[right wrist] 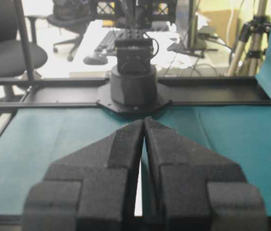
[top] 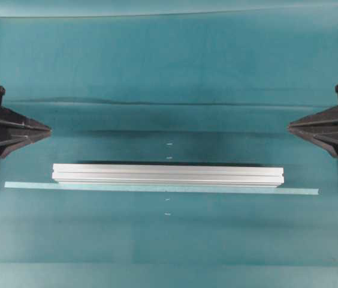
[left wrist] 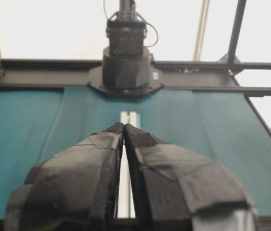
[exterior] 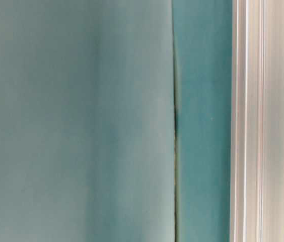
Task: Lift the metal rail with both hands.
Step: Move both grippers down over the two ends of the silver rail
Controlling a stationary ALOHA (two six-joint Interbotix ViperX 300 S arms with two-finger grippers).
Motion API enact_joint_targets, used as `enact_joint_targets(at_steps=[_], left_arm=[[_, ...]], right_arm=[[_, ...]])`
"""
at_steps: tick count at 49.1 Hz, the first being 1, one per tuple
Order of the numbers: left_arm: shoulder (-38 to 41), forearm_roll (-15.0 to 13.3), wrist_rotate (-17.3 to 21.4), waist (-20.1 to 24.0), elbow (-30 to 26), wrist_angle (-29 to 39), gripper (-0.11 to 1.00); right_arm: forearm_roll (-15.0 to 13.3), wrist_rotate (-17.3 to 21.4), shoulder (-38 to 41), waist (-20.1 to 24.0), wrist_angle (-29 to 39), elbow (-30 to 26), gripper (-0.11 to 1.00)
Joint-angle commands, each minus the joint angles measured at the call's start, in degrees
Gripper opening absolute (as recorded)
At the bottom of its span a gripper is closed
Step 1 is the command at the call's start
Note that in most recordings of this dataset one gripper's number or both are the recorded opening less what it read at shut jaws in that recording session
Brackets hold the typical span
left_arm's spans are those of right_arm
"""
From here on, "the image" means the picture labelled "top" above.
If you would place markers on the light blue tape strip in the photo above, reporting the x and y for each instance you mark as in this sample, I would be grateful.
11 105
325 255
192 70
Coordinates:
163 188

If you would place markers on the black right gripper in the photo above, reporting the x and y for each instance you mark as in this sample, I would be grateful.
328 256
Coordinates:
326 121

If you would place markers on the silver aluminium extrusion rail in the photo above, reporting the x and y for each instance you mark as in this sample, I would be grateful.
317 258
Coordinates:
168 174

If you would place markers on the teal table cloth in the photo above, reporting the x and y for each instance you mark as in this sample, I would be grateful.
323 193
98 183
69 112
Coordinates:
217 88

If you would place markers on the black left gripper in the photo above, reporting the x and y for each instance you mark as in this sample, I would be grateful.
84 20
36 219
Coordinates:
10 119

